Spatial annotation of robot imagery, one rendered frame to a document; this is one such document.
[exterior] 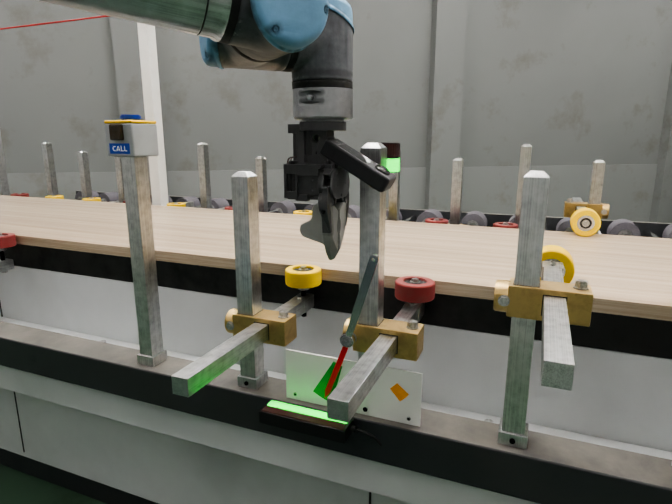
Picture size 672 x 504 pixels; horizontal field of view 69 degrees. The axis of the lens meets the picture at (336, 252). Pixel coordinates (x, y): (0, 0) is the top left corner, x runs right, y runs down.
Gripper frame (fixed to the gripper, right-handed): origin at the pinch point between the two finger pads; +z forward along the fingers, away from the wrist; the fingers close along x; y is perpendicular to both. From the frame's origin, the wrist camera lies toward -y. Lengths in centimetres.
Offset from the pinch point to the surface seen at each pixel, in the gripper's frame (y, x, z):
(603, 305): -42, -28, 12
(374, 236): -4.4, -6.1, -1.7
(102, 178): 316, -245, 16
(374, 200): -4.3, -6.1, -7.7
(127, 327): 75, -28, 34
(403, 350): -10.1, -5.3, 17.3
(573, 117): -56, -514, -38
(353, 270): 7.5, -28.5, 11.0
